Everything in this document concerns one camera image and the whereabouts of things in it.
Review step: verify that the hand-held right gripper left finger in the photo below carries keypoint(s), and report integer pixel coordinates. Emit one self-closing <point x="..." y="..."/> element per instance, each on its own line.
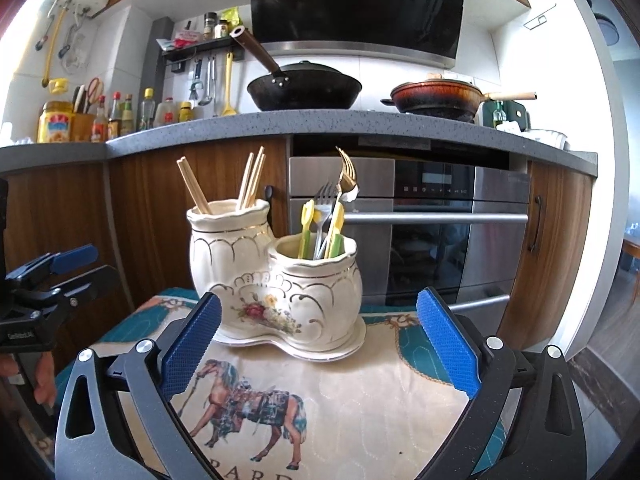
<point x="192" y="345"/>

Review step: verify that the green glass bottle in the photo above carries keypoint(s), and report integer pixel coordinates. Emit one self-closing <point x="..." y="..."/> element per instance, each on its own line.
<point x="498" y="116"/>

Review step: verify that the horse print quilted cloth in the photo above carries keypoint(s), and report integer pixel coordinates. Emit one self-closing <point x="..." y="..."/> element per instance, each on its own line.
<point x="350" y="410"/>

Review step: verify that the brown enamel pan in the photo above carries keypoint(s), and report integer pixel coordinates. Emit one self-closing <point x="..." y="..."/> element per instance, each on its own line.
<point x="435" y="96"/>

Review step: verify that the green cutting board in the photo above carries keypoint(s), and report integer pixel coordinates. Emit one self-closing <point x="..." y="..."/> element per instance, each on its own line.
<point x="517" y="116"/>

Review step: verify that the person's left hand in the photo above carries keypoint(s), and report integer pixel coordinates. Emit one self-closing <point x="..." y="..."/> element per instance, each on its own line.
<point x="42" y="375"/>

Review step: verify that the yellow cap oil bottle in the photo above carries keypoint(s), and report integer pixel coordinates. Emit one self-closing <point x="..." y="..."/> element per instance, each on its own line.
<point x="147" y="112"/>

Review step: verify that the white dish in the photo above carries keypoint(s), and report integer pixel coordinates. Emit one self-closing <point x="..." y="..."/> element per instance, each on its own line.
<point x="546" y="138"/>

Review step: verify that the grey speckled countertop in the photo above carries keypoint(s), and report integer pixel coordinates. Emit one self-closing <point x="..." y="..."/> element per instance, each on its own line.
<point x="300" y="127"/>

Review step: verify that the yellow label jar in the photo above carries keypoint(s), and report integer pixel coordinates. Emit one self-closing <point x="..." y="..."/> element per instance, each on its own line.
<point x="55" y="127"/>

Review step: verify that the black range hood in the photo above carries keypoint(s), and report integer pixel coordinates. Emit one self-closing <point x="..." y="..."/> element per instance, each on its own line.
<point x="360" y="5"/>

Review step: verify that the wooden knife block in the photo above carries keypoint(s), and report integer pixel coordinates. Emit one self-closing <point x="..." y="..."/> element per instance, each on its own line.
<point x="82" y="127"/>

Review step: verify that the small yellow cap bottle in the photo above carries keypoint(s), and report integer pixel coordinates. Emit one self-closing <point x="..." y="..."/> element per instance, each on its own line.
<point x="186" y="112"/>

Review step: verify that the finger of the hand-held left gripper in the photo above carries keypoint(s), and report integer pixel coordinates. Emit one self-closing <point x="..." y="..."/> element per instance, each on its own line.
<point x="70" y="259"/>
<point x="95" y="282"/>

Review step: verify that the stainless steel built-in oven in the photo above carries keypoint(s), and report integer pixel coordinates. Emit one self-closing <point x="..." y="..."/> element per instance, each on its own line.
<point x="430" y="240"/>

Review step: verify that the black wall shelf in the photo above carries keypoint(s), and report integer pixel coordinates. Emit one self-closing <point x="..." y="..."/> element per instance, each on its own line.
<point x="200" y="52"/>

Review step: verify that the white floral ceramic utensil holder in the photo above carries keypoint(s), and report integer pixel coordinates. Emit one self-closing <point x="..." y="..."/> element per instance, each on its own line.
<point x="310" y="305"/>

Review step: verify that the yellow green plastic utensil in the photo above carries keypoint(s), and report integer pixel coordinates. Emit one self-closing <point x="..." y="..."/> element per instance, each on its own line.
<point x="306" y="230"/>
<point x="337" y="235"/>

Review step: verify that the yellow slotted spatula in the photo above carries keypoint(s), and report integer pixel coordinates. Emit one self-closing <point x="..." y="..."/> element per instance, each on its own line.
<point x="229" y="95"/>

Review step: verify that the white plastic jug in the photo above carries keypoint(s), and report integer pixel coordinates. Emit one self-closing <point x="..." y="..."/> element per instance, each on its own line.
<point x="165" y="114"/>

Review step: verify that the black wok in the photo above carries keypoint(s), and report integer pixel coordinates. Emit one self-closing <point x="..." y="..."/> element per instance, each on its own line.
<point x="305" y="92"/>

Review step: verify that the silver fork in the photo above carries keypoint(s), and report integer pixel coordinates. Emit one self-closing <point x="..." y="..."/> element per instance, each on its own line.
<point x="325" y="197"/>

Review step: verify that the hanging metal ladle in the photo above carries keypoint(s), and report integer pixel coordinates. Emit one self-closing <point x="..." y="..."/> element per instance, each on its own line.
<point x="205" y="90"/>

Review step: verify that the red cap sauce bottle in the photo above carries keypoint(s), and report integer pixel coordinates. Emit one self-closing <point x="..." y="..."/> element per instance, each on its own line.
<point x="99" y="125"/>
<point x="115" y="120"/>

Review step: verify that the wooden base cabinet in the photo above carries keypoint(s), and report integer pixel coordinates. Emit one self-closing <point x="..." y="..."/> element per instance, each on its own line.
<point x="550" y="260"/>
<point x="150" y="220"/>

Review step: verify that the green label sauce bottle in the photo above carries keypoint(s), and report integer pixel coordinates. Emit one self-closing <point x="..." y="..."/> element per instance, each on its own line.
<point x="127" y="119"/>

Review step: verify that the round ceiling lamp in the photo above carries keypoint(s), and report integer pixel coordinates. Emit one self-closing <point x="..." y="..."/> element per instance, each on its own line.
<point x="609" y="30"/>

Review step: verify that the spice jar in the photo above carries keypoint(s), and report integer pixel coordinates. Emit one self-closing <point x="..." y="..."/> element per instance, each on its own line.
<point x="210" y="25"/>

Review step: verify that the gold fork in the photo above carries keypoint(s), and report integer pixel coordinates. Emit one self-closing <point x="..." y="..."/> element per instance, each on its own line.
<point x="347" y="167"/>

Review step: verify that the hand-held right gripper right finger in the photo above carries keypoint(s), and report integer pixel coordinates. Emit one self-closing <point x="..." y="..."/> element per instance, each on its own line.
<point x="447" y="345"/>

